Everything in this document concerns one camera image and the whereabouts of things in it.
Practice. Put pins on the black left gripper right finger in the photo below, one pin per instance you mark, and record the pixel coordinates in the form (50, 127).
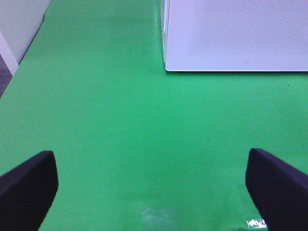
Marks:
(278, 190)

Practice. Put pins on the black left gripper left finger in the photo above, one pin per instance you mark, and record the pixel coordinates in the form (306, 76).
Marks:
(27, 193)

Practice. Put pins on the white microwave door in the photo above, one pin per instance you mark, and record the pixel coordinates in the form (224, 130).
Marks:
(237, 35)

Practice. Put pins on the white microwave oven body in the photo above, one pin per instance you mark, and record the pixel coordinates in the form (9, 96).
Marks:
(164, 13)

